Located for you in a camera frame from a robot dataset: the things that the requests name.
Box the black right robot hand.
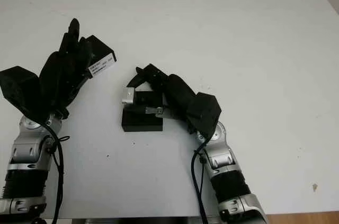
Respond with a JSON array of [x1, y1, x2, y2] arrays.
[[126, 64, 197, 130]]

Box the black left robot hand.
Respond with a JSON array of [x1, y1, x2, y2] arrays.
[[39, 18, 93, 118]]

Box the small silver depth camera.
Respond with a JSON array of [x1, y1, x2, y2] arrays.
[[121, 87, 137, 104]]

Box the black RealSense box lid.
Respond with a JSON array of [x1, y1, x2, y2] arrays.
[[86, 34, 118, 79]]

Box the black foam-lined box base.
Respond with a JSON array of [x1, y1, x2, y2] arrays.
[[121, 90, 164, 133]]

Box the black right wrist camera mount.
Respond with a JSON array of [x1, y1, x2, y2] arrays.
[[186, 92, 223, 143]]

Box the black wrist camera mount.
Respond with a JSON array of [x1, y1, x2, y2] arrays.
[[186, 92, 223, 143], [0, 66, 42, 122]]

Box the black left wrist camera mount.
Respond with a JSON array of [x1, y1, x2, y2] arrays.
[[0, 66, 42, 122]]

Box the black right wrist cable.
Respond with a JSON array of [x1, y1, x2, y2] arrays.
[[190, 138, 210, 224]]

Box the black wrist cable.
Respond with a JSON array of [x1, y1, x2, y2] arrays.
[[39, 122, 70, 224], [190, 138, 210, 224]]

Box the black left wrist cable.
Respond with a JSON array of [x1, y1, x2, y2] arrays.
[[39, 122, 70, 224]]

